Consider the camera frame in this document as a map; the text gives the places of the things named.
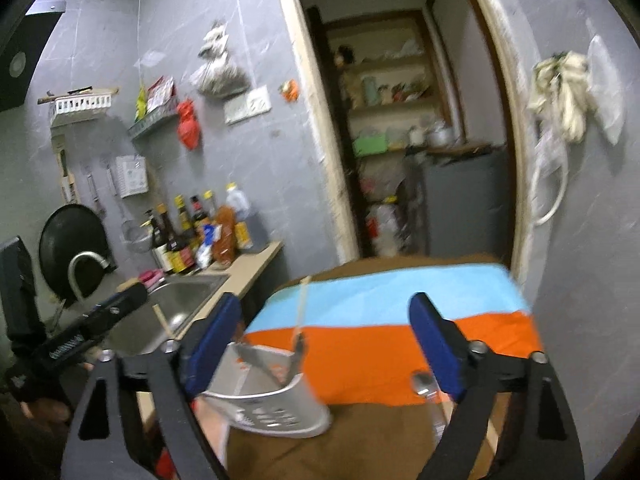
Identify red snack packet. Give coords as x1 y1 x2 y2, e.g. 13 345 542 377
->
147 76 176 108

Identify white basket wall shelf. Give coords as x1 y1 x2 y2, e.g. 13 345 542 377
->
47 94 113 128

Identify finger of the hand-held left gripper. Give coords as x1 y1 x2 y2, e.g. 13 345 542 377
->
82 282 149 344

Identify white wall socket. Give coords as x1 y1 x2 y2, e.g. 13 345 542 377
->
223 86 272 125

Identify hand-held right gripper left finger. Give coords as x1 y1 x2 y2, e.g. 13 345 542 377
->
61 292 244 480

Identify hanging metal strainer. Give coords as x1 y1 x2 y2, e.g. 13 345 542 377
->
100 157 153 253

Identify metal pot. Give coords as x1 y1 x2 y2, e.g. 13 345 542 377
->
427 125 456 147

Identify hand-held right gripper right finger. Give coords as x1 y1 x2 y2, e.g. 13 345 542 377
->
408 291 586 480

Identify striped blue orange brown blanket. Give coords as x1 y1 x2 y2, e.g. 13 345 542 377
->
150 255 546 480

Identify hanging bag with dark contents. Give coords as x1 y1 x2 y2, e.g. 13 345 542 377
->
192 57 249 97

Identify red plastic bag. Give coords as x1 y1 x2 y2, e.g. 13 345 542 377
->
176 99 202 151

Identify white wall box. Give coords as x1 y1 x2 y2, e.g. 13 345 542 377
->
116 156 148 197

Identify dark soy sauce bottle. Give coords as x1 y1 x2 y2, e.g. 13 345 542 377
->
155 203 196 275

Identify round metal spoon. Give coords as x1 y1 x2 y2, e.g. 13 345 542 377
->
410 370 451 436

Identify dark pump bottle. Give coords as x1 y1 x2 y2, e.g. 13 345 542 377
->
142 210 171 273

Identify grey fridge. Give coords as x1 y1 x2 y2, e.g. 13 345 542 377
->
405 145 513 258

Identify person's left forearm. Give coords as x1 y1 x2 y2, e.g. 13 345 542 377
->
0 390 76 480

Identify orange seasoning packet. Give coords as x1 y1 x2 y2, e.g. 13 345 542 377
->
212 205 237 267

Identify black range hood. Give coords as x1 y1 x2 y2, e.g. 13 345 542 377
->
0 10 68 113

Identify white door frame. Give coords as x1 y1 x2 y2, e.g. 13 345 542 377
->
272 0 536 286

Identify red capped sauce bottle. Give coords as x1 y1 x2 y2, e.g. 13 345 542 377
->
190 195 211 231

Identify black frying pan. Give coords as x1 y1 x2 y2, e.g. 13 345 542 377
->
39 203 113 306

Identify grey wall shelf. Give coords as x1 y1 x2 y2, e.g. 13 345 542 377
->
127 105 181 141

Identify white hose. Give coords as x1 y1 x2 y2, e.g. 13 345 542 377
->
530 125 571 226

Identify metal faucet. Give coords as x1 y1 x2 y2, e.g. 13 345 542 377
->
67 251 117 306

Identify wooden shelf unit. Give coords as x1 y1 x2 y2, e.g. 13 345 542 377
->
320 10 456 151

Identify yellow capped sauce bottle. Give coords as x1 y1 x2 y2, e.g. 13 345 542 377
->
172 195 198 241

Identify beige kitchen counter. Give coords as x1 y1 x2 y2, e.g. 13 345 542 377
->
135 240 283 411

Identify large cooking oil jug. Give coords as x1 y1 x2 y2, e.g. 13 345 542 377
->
225 182 268 253

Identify wooden spatula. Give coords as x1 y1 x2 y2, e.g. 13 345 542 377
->
51 127 76 203

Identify hanging metal ladle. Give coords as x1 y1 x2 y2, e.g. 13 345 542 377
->
82 165 106 218

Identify white plastic utensil holder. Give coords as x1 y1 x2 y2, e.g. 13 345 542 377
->
192 340 332 438

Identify clear plastic bag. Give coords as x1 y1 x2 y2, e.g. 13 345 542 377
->
535 125 566 161

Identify cream rubber gloves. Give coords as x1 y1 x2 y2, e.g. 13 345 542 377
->
527 51 591 143

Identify steel sink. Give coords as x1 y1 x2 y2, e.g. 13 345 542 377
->
102 272 231 356

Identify small white blue packet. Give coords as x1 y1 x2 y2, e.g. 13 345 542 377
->
196 225 221 268

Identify green box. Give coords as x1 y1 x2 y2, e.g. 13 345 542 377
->
352 136 390 157

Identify white mesh bag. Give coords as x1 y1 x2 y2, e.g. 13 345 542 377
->
586 35 626 146

